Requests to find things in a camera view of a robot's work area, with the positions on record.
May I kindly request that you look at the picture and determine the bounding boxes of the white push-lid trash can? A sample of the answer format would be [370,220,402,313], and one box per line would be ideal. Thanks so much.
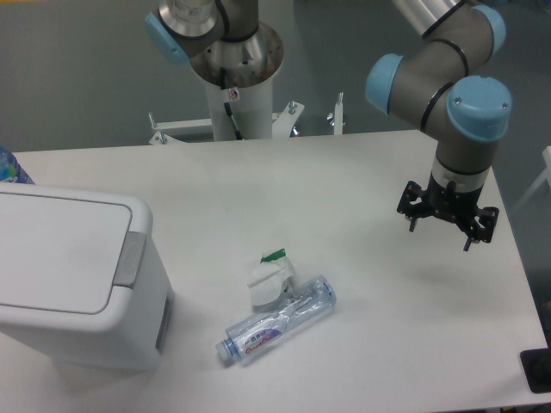
[1,183,174,370]

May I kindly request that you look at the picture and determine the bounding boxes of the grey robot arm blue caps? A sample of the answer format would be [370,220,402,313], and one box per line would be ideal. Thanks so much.
[365,1,512,245]

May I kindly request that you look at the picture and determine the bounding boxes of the black cable on pedestal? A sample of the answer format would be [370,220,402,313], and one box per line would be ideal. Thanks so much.
[219,65,245,142]

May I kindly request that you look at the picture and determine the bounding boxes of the blue labelled bottle at edge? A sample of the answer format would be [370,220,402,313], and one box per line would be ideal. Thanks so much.
[0,147,34,184]

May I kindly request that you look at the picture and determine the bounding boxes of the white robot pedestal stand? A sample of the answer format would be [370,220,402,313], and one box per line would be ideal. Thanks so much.
[147,77,348,146]

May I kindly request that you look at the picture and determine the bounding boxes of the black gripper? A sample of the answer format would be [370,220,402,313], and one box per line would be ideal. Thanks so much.
[397,176,499,251]

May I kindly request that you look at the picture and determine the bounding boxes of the black clamp at table edge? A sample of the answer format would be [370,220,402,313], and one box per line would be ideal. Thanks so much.
[520,348,550,394]

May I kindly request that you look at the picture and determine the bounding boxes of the white frame at right edge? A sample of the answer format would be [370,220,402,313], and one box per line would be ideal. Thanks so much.
[511,145,551,216]

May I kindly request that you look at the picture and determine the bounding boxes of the empty clear plastic bottle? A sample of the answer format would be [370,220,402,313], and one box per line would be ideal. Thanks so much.
[215,275,337,366]

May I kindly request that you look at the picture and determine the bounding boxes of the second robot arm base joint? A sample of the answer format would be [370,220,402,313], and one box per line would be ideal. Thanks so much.
[145,0,284,89]

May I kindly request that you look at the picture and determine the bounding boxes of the crumpled white green wrapper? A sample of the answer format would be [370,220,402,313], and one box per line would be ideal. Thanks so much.
[247,249,295,310]

